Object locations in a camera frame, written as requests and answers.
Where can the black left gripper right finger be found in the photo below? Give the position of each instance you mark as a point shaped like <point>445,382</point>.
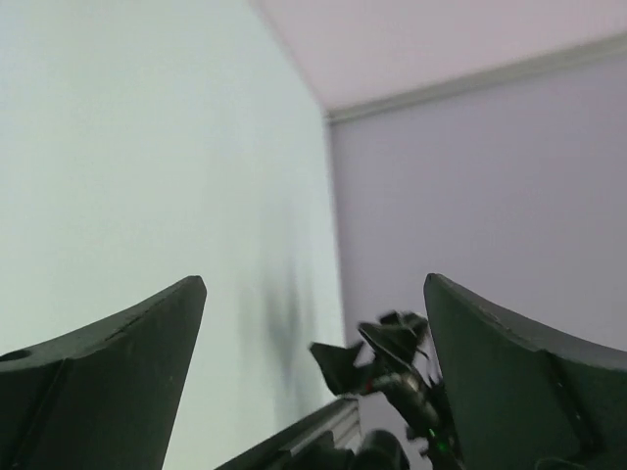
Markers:
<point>524,395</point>

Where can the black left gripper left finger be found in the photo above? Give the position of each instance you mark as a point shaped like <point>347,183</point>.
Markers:
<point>104,396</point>

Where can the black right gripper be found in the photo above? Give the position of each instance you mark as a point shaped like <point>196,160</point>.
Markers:
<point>395,338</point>

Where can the aluminium frame rail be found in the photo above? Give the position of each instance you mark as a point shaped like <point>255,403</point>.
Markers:
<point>326,439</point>

